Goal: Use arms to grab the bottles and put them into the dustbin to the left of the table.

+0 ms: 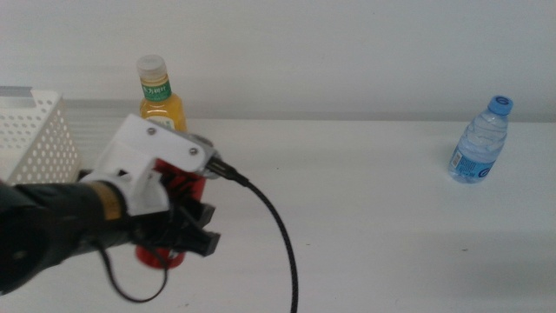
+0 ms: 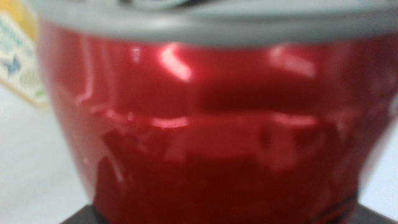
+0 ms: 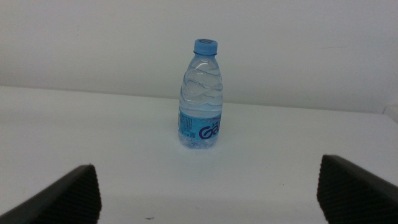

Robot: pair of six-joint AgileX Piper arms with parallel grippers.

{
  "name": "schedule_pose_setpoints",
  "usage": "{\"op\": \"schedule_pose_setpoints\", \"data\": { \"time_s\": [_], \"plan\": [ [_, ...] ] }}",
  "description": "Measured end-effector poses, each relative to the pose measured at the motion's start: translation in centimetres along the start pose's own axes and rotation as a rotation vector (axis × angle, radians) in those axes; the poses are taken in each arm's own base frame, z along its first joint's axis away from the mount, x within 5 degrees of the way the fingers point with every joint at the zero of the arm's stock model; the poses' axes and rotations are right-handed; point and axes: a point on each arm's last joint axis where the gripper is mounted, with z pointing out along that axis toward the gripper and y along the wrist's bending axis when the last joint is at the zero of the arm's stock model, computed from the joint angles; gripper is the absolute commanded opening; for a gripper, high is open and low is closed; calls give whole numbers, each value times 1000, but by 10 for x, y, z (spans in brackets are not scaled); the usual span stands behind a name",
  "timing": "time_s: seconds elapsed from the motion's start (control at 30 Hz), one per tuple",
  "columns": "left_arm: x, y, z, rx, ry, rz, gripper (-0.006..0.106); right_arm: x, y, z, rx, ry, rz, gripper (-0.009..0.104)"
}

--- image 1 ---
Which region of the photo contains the red cola can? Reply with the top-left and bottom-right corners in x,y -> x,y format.
134,156 -> 208,270

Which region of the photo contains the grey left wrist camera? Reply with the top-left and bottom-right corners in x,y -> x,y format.
184,133 -> 219,180

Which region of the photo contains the white perforated plastic basket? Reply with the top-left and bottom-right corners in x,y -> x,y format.
0,89 -> 83,186

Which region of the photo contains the clear water bottle blue cap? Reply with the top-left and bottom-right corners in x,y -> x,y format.
447,95 -> 514,185

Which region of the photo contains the braided black left camera cable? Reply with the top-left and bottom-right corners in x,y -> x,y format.
208,156 -> 301,313

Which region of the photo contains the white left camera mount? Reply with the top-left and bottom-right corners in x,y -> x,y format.
80,113 -> 217,217

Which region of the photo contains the thin black left gripper cable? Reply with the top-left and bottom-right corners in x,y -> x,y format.
97,245 -> 170,304

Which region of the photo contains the yellow tea bottle white cap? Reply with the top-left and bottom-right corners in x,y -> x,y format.
136,54 -> 189,134

